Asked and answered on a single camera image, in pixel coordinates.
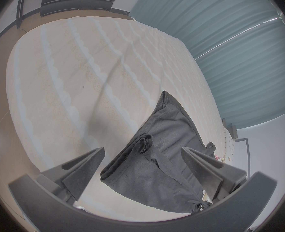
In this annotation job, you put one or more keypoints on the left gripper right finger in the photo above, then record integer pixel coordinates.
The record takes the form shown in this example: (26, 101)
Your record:
(210, 175)

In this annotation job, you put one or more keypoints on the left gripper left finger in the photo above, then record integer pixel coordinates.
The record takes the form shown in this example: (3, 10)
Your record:
(84, 173)

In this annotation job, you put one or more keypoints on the black T-shirt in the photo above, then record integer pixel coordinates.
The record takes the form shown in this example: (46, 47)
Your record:
(157, 165)

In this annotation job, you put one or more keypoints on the bed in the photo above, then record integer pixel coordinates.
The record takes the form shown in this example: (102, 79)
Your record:
(72, 81)

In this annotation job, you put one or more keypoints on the white printed pyjama top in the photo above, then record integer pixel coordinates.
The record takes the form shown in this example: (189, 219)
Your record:
(220, 158)

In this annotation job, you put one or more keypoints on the white printed pillow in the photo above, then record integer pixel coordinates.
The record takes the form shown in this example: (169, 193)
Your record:
(228, 144)

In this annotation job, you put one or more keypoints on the grey bedside table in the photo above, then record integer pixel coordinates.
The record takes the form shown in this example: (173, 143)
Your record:
(229, 128)

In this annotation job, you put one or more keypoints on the blue-green curtain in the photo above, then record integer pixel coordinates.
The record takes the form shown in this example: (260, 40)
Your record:
(253, 81)
(205, 13)

